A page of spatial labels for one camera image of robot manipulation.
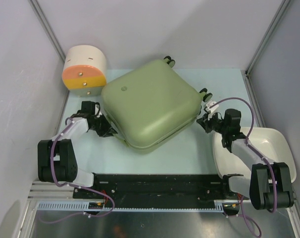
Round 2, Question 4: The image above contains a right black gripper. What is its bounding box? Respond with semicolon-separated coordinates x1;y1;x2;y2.
197;110;228;134

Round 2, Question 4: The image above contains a green hard shell suitcase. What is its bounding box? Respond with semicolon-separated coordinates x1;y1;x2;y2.
101;56;213;153

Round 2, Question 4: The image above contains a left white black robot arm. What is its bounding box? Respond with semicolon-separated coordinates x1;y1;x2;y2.
37;101;117;198

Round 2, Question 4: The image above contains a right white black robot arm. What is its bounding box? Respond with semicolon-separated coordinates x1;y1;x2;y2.
197;109;294;212

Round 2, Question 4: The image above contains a round cream drawer cabinet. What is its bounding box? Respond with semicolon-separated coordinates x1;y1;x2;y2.
62;45;107;97

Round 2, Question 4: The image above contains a white plastic tray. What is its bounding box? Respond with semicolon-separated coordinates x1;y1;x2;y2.
212;127;297;182

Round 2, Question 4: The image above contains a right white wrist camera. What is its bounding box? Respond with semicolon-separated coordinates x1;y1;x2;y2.
204;100;218;120

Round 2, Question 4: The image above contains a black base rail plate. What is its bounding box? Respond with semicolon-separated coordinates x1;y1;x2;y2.
73;174;250;209

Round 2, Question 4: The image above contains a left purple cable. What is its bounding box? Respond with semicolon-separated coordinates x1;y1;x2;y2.
38;116;115;224

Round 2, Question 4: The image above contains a purple cable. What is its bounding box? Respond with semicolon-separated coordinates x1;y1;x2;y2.
209;97;277;237
38;116;115;224

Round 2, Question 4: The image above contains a grey slotted cable duct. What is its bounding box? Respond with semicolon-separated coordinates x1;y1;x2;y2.
37;201;224;213

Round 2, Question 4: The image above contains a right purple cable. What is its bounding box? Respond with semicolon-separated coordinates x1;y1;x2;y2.
209;97;277;237

